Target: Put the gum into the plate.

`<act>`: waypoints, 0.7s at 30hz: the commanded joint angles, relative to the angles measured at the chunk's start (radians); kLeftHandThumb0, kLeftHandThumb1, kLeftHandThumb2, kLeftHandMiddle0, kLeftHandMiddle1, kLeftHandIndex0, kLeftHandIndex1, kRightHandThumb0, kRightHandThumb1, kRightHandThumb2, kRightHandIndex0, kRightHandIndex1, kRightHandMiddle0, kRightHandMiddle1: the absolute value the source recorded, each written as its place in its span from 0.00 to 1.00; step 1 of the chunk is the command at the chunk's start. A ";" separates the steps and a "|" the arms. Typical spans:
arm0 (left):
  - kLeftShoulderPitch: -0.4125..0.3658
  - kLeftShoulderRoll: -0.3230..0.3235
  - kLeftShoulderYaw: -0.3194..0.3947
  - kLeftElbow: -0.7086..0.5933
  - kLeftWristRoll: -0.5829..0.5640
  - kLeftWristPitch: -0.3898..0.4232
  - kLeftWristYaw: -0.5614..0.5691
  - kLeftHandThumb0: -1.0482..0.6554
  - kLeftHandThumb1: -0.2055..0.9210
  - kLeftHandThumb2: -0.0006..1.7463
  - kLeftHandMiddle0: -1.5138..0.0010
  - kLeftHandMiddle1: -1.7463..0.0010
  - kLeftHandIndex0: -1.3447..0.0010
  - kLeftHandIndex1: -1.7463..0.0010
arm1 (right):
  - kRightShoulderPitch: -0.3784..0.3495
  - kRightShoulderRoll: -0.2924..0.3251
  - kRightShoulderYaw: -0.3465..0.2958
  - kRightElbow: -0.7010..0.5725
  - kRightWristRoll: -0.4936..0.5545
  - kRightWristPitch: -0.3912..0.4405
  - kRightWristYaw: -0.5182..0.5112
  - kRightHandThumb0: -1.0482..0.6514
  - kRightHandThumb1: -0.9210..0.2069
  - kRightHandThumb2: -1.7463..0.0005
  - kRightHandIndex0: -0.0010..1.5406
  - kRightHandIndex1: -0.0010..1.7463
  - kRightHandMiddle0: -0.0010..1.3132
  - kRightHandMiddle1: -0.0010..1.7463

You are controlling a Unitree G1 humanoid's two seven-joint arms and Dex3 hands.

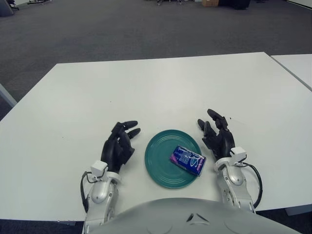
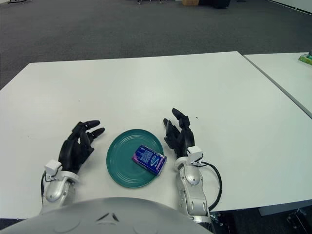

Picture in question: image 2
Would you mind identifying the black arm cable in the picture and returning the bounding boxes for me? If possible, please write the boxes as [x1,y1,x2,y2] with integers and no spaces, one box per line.
[40,170,50,203]
[199,160,223,211]

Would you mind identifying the silver robot torso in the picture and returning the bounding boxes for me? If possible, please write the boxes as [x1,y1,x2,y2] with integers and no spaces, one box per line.
[0,196,215,234]

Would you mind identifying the green small box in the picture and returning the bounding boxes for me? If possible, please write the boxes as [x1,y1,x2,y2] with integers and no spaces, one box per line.
[298,53,312,65]

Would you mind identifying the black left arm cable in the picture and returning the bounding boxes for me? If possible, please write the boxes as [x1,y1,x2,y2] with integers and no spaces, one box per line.
[40,170,50,203]

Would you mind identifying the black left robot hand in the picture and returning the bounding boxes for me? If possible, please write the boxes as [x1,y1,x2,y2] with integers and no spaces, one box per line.
[58,120,106,175]

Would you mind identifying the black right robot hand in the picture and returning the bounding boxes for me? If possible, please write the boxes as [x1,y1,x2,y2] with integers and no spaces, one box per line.
[162,108,196,158]

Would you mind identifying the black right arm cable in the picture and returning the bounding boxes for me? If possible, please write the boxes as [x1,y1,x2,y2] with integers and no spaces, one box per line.
[199,160,223,211]

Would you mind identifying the teal ceramic plate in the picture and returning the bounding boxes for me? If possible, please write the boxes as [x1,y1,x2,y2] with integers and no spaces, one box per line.
[106,128,165,189]

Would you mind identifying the black equipment under table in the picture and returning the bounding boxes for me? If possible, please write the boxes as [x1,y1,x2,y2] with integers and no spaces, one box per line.
[286,208,312,230]

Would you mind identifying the blue gum box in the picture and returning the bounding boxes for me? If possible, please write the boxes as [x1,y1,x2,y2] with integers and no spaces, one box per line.
[132,144,168,177]

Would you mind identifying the black bulky background object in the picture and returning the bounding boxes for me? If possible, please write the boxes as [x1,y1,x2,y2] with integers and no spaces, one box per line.
[198,0,231,8]

